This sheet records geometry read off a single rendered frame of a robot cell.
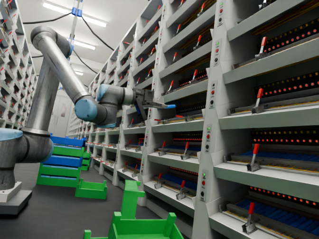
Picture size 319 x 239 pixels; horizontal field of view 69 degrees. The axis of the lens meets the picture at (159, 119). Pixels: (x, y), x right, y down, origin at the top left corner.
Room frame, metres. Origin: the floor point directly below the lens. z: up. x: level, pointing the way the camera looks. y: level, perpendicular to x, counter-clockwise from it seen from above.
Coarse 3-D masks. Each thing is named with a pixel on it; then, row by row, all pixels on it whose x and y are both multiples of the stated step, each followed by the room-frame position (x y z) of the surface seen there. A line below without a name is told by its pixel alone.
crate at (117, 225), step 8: (120, 216) 0.69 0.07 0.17; (168, 216) 0.78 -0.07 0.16; (176, 216) 0.77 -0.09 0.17; (112, 224) 0.70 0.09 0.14; (120, 224) 0.72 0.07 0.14; (128, 224) 0.73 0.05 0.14; (136, 224) 0.74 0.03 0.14; (144, 224) 0.76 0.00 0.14; (152, 224) 0.77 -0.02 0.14; (160, 224) 0.78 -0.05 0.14; (168, 224) 0.77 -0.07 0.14; (112, 232) 0.69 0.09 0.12; (120, 232) 0.73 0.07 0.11; (128, 232) 0.75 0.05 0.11; (136, 232) 0.76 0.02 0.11; (144, 232) 0.77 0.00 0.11; (152, 232) 0.78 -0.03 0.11; (160, 232) 0.79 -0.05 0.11; (168, 232) 0.78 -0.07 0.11; (176, 232) 0.75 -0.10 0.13
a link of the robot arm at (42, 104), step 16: (64, 48) 1.27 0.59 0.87; (48, 64) 1.24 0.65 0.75; (48, 80) 1.25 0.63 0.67; (48, 96) 1.26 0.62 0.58; (32, 112) 1.25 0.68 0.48; (48, 112) 1.28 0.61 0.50; (32, 128) 1.24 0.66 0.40; (32, 144) 1.22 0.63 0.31; (48, 144) 1.32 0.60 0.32; (32, 160) 1.26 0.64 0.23
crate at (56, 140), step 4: (52, 136) 1.83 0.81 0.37; (52, 140) 1.83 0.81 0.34; (56, 140) 1.84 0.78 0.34; (60, 140) 1.85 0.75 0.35; (64, 140) 1.86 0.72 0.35; (68, 140) 1.87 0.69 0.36; (72, 140) 1.87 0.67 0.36; (76, 140) 1.88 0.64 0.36; (80, 140) 1.89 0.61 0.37; (84, 140) 1.90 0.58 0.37; (64, 144) 1.86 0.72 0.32; (68, 144) 1.87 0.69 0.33; (72, 144) 1.88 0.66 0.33; (76, 144) 1.88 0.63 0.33; (80, 144) 1.89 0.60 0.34; (84, 144) 1.90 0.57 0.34
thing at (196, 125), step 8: (192, 112) 1.41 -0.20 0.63; (152, 120) 1.56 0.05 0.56; (200, 120) 1.04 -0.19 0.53; (152, 128) 1.55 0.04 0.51; (160, 128) 1.44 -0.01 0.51; (168, 128) 1.35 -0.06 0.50; (176, 128) 1.26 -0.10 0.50; (184, 128) 1.18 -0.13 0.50; (192, 128) 1.11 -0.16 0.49; (200, 128) 1.05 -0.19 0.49
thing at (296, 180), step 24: (240, 144) 0.97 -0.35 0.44; (264, 144) 0.90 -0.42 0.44; (288, 144) 0.82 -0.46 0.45; (312, 144) 0.74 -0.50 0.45; (216, 168) 0.91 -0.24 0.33; (240, 168) 0.82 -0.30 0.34; (264, 168) 0.76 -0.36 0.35; (288, 168) 0.69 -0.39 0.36; (312, 168) 0.64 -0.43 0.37; (288, 192) 0.65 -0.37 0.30; (312, 192) 0.58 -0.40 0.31
